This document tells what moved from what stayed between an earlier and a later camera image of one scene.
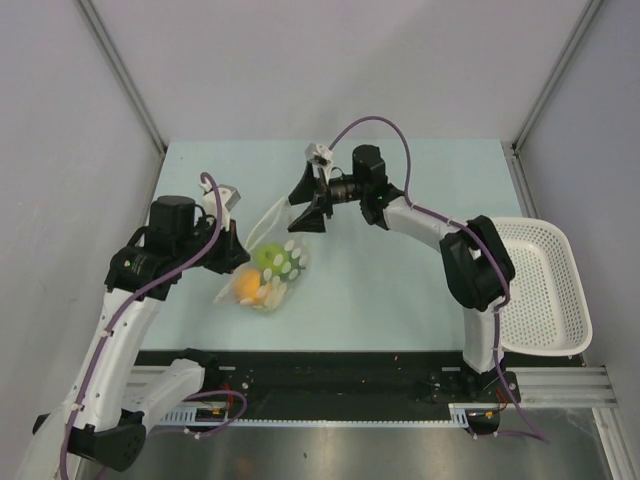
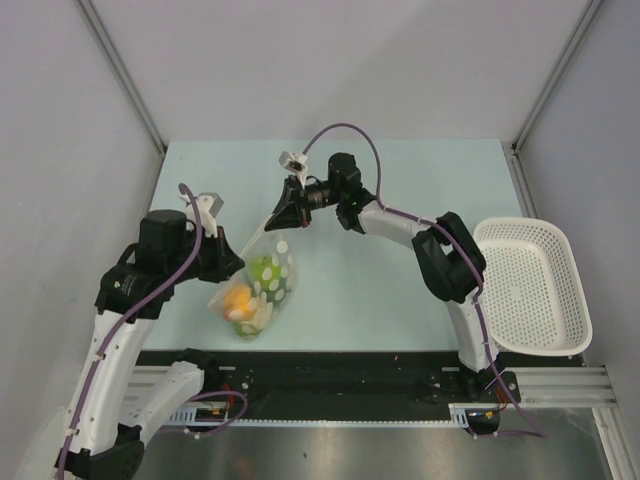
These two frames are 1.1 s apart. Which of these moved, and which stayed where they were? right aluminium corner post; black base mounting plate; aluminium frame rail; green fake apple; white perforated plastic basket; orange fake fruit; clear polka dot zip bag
Moved: orange fake fruit; green fake apple; clear polka dot zip bag
Stayed: white perforated plastic basket; right aluminium corner post; black base mounting plate; aluminium frame rail
